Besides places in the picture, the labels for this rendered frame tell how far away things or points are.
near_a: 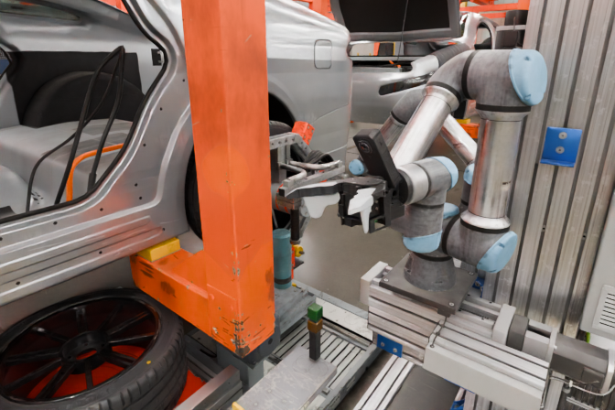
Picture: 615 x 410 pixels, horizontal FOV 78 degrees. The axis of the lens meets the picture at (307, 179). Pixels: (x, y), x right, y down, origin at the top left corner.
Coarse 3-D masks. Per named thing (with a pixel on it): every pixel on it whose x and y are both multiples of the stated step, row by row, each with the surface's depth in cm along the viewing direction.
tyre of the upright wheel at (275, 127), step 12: (276, 132) 172; (288, 132) 178; (192, 156) 163; (192, 168) 160; (192, 180) 159; (192, 192) 159; (192, 204) 160; (192, 216) 163; (192, 228) 169; (288, 228) 193
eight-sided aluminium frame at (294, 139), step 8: (272, 136) 165; (280, 136) 168; (288, 136) 166; (296, 136) 170; (272, 144) 160; (280, 144) 163; (288, 144) 167; (296, 144) 173; (304, 144) 176; (304, 152) 178; (304, 160) 187; (304, 224) 189
